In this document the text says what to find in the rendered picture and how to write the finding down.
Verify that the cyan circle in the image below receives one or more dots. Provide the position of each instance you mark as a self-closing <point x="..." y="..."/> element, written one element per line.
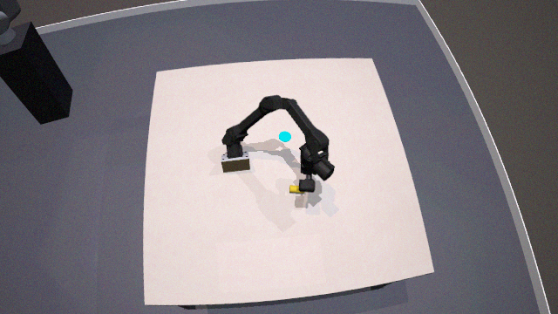
<point x="284" y="136"/>

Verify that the yellow cylinder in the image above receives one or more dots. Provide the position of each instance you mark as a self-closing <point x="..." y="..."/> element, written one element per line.
<point x="295" y="189"/>

